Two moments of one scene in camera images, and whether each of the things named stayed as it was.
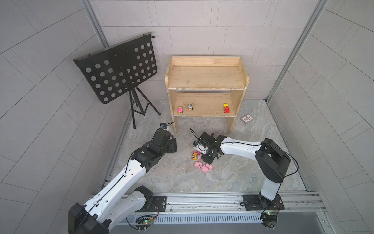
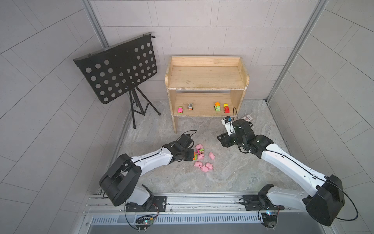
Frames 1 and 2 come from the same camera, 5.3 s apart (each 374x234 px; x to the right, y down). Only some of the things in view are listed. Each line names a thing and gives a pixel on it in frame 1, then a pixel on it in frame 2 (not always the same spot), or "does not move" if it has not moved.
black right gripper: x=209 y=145 to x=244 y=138
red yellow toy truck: x=226 y=108 does not move
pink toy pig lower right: x=210 y=166 does not move
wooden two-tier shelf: x=206 y=87 does not move
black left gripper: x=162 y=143 to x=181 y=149
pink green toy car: x=180 y=110 does not move
